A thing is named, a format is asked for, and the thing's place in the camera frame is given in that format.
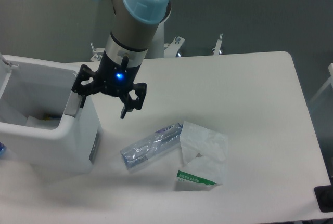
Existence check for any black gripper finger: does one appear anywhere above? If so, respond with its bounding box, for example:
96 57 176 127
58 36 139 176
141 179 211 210
120 83 147 119
71 64 98 108

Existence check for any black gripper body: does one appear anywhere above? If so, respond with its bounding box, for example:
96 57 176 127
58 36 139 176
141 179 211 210
95 52 143 97

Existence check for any white push-lid trash can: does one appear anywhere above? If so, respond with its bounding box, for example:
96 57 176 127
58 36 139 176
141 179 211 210
1 55 102 173

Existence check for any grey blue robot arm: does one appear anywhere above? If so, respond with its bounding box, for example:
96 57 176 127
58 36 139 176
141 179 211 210
71 0 171 118

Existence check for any trash inside can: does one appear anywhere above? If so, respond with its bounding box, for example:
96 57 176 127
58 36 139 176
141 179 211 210
25 115 61 130

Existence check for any clear blue plastic package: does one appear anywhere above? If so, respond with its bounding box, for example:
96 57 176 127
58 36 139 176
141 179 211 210
120 123 183 171

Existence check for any white green plastic bag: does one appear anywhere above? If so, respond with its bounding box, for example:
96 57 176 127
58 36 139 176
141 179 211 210
176 121 228 190

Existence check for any blue white object at left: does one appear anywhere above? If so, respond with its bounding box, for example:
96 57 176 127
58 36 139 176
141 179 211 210
0 143 6 157

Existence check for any clear plastic bin at right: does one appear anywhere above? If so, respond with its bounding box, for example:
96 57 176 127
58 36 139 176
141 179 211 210
309 63 332 111

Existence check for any black device at edge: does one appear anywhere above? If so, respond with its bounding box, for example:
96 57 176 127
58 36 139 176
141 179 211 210
314 185 332 213

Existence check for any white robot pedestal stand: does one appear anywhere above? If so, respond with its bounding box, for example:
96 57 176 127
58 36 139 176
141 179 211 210
90 5 224 62

